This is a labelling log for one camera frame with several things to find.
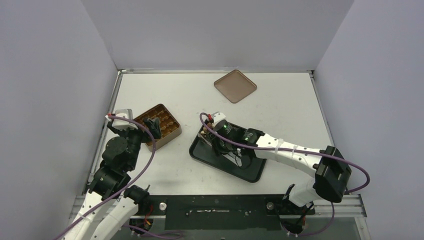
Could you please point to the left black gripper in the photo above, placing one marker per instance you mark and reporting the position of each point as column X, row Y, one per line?
column 153, row 125

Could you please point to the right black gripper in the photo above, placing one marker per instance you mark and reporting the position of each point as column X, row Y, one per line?
column 209, row 136

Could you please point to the metal tongs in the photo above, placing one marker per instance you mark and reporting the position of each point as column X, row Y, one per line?
column 204, row 136

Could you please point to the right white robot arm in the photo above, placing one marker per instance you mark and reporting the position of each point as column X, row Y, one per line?
column 328, row 172

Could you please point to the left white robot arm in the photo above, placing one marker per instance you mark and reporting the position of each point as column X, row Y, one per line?
column 112, row 196

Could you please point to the gold chocolate box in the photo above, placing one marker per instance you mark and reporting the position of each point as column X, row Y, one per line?
column 170, row 128

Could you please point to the black plastic tray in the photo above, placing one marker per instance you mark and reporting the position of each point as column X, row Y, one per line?
column 248, row 167

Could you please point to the brown box lid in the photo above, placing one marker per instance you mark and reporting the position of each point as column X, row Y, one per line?
column 235, row 86

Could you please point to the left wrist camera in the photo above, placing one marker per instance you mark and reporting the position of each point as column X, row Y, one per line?
column 119, row 119

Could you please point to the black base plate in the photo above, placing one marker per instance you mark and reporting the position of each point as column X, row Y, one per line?
column 223, row 212

